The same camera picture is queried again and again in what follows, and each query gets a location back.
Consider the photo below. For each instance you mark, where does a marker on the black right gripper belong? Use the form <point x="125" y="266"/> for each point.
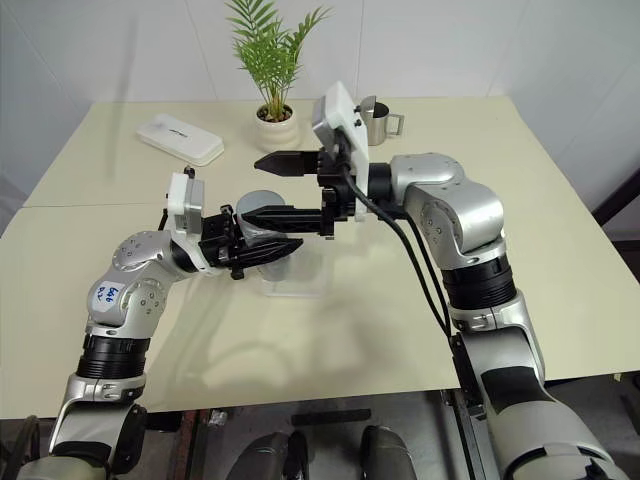
<point x="335" y="195"/>

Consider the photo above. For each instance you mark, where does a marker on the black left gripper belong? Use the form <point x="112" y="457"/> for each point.
<point x="217" y="240"/>

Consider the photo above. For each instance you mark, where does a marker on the clear glass jar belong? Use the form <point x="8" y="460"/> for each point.
<point x="275" y="270"/>

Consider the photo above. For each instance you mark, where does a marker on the grey jar lid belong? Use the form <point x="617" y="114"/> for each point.
<point x="257" y="200"/>

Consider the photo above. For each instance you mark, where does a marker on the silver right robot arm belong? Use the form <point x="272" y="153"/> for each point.
<point x="450" y="200"/>

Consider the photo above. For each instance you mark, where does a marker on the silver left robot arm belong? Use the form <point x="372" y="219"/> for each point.
<point x="135" y="255"/>

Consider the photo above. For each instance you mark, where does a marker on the clear plastic box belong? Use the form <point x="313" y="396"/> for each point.
<point x="307" y="277"/>

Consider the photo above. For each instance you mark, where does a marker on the green plant in white pot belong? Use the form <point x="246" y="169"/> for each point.
<point x="275" y="127"/>

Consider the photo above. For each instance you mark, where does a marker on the stainless steel pitcher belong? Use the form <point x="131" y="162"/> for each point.
<point x="380" y="125"/>

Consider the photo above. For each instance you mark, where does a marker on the white flat case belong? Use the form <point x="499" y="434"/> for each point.
<point x="180" y="139"/>

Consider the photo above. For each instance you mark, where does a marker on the white sticker with blue writing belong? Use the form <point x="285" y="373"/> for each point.
<point x="109" y="298"/>

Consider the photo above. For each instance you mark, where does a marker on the black flat bar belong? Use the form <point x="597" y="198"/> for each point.
<point x="330" y="417"/>

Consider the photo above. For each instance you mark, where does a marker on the dark rounded shape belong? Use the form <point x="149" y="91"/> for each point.
<point x="270" y="457"/>
<point x="387" y="455"/>

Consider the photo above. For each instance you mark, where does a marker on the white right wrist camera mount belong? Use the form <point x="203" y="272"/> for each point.
<point x="345" y="107"/>

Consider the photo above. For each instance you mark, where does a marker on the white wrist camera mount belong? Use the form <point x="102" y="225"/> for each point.
<point x="345" y="107"/>
<point x="177" y="197"/>

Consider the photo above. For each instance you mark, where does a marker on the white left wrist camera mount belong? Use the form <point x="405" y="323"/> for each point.
<point x="177" y="197"/>

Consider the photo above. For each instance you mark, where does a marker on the black metal frame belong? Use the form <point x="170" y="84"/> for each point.
<point x="620" y="197"/>

